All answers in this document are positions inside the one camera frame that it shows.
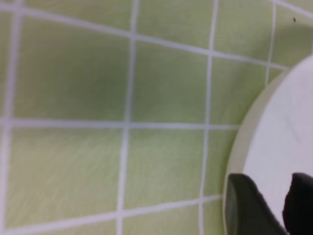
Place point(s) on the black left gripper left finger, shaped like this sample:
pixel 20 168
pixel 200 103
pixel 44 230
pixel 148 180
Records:
pixel 246 211

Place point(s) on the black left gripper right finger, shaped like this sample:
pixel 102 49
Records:
pixel 298 206

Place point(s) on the white round plate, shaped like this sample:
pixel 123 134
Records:
pixel 275 139

